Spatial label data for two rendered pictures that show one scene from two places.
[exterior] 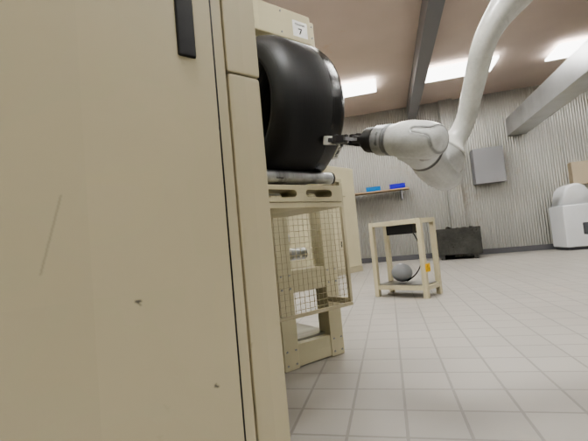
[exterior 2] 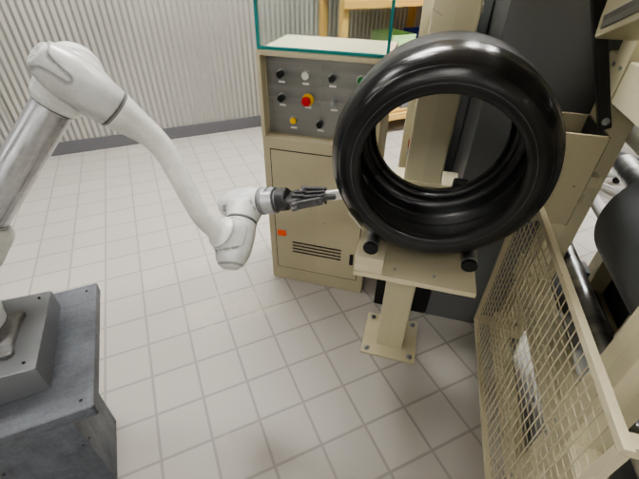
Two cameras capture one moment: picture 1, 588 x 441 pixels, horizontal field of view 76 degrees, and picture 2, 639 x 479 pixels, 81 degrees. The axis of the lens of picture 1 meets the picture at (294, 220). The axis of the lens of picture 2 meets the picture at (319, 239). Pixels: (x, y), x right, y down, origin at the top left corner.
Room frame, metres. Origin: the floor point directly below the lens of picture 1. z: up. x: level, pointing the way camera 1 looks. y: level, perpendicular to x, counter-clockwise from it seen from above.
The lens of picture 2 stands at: (2.02, -0.82, 1.59)
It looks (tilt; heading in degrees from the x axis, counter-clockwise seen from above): 37 degrees down; 141
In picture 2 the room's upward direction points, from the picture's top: 1 degrees clockwise
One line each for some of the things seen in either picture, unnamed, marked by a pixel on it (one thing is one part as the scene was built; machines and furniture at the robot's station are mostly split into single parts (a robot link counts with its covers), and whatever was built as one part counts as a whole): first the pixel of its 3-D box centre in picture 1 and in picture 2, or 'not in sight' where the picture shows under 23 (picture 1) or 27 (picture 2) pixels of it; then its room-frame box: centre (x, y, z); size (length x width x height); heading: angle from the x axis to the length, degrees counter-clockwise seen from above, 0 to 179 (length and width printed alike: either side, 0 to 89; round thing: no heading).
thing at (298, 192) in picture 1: (296, 195); (377, 232); (1.33, -0.01, 0.83); 0.36 x 0.09 x 0.06; 127
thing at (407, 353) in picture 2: not in sight; (390, 335); (1.27, 0.26, 0.01); 0.27 x 0.27 x 0.02; 37
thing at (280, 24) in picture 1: (245, 27); not in sight; (1.75, 0.15, 1.71); 0.61 x 0.25 x 0.15; 127
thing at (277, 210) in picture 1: (275, 210); (416, 248); (1.44, 0.07, 0.80); 0.37 x 0.36 x 0.02; 37
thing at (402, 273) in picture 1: (404, 257); not in sight; (4.08, -1.14, 0.40); 0.60 x 0.35 x 0.80; 46
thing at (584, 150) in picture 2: not in sight; (552, 167); (1.61, 0.47, 1.05); 0.20 x 0.15 x 0.30; 127
